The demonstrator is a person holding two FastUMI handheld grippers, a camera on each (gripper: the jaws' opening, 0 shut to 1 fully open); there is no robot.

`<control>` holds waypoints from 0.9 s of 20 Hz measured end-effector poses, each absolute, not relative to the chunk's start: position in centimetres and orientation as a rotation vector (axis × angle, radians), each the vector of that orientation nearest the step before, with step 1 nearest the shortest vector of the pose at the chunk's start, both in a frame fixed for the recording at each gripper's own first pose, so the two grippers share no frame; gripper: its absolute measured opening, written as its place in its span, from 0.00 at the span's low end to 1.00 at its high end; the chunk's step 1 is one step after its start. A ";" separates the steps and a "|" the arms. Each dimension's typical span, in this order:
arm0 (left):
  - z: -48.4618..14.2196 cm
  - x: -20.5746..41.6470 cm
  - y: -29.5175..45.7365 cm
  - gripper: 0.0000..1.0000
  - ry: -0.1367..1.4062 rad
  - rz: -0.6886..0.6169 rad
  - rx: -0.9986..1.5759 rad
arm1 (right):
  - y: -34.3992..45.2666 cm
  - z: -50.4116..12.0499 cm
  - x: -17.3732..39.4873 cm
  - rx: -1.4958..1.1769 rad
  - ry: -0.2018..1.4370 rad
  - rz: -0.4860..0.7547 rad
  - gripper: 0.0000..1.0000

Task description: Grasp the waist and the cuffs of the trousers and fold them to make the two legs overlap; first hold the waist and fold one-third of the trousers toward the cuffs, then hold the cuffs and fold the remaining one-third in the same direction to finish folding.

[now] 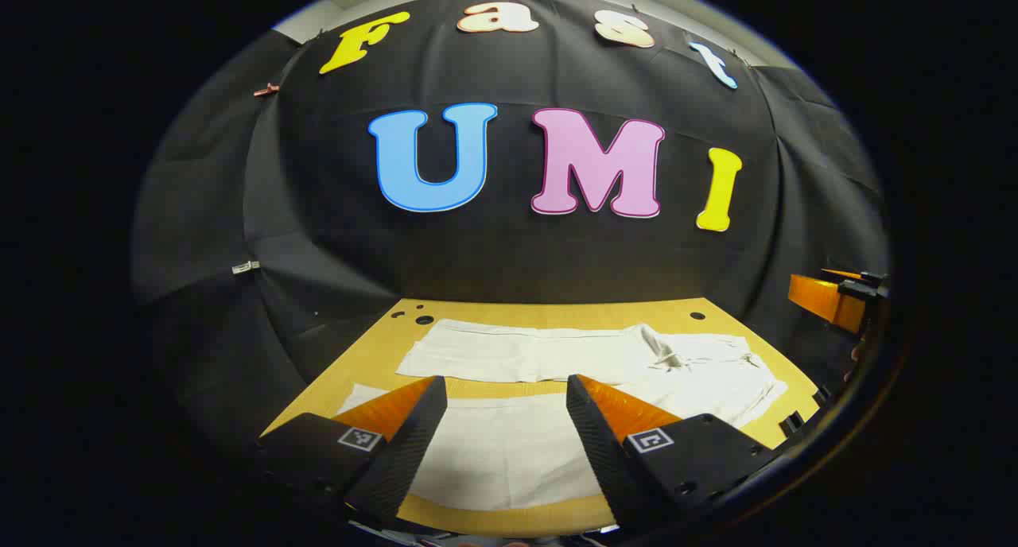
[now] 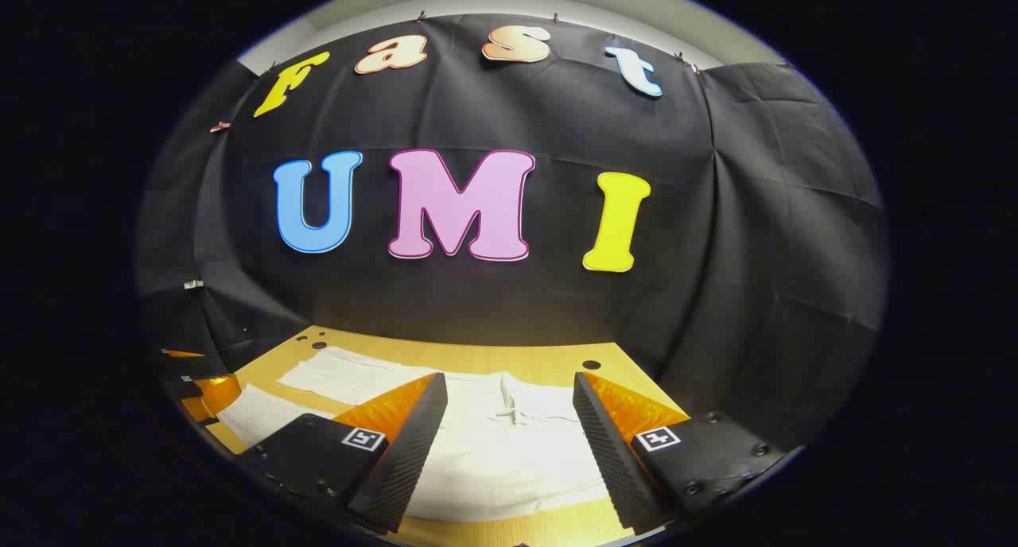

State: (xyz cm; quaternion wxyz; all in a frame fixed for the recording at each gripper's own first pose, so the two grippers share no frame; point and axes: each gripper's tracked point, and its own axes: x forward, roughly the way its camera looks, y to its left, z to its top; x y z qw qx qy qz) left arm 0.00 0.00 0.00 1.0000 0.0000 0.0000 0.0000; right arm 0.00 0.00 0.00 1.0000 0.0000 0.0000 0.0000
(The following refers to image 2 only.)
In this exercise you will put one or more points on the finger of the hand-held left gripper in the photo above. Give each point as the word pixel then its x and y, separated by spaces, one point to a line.
pixel 181 354
pixel 216 394

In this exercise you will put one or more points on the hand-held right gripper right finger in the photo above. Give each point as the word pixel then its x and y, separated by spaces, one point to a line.
pixel 608 451

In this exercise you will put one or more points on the white jeans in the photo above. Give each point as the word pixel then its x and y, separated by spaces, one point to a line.
pixel 493 467

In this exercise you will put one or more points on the black backdrop cloth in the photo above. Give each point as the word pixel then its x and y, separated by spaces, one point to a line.
pixel 557 308

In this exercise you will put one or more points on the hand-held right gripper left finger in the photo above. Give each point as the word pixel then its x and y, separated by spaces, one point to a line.
pixel 406 451

